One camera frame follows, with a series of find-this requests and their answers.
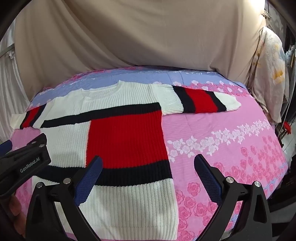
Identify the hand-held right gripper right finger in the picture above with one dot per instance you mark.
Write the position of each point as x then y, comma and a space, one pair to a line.
208, 178

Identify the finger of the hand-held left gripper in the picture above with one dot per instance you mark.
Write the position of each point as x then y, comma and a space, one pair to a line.
5, 146
38, 142

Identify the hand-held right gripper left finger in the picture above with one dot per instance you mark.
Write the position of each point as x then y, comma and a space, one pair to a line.
92, 176

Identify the white red black knit sweater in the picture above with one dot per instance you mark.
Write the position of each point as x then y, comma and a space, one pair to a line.
124, 139

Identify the person's left hand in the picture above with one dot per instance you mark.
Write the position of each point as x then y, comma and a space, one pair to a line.
15, 206

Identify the pink floral bed sheet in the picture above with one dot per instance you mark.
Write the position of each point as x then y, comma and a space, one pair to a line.
219, 150

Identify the white curtain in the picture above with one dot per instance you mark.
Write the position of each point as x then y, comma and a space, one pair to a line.
13, 92

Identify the small red object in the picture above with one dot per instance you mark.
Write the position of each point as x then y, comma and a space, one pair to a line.
288, 127

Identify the pale floral hanging cloth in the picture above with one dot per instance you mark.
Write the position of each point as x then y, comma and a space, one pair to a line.
270, 81

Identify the beige backdrop cloth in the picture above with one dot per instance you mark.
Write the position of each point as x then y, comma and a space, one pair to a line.
138, 34

